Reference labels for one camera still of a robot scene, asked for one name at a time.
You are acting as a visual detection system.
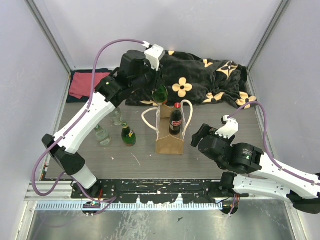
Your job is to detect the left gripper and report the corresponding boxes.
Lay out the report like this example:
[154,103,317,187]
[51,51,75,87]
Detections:
[131,57,165,92]

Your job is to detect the green bottle front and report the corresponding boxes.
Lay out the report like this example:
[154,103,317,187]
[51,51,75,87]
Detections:
[152,84,168,105]

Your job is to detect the cola glass bottle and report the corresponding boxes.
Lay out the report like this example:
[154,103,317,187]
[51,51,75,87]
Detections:
[169,102,182,136]

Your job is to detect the canvas tote bag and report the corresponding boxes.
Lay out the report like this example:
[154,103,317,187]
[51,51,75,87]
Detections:
[141,99,194,155]

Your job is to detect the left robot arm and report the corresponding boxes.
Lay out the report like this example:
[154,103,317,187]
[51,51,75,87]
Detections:
[42,45,165,198]

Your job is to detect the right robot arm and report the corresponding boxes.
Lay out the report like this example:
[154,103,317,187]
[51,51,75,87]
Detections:
[191,120,320,214]

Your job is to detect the black floral blanket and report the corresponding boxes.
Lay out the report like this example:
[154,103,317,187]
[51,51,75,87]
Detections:
[124,50,260,110]

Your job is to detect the clear glass bottle far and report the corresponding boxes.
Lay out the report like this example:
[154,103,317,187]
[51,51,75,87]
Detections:
[109,107,123,126]

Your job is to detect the clear glass bottle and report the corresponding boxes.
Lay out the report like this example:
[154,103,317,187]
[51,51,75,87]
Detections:
[109,107,123,126]
[94,124,111,146]

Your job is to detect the green bottle yellow label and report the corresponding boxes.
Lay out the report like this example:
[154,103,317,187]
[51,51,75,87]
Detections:
[121,122,137,147]

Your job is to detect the red folded cloth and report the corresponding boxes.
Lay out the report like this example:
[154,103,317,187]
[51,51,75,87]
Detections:
[68,72,113,100]

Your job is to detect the clear glass bottle near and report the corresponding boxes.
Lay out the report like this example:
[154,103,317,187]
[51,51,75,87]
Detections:
[94,124,111,146]

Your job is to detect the dark navy folded cloth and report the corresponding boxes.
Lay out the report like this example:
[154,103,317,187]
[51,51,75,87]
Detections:
[65,68,114,104]

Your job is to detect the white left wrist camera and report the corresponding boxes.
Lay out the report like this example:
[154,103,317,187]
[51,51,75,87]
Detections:
[142,41,166,71]

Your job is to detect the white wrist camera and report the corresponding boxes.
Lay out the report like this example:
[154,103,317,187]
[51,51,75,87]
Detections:
[218,115,239,139]
[142,41,166,71]

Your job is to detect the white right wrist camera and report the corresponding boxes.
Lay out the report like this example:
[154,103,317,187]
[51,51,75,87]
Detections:
[218,115,239,139]

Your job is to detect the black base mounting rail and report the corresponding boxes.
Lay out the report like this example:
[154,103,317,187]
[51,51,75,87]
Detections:
[85,178,234,204]

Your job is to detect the white slotted cable duct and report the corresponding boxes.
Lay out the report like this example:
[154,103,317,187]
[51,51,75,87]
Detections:
[35,201,223,212]

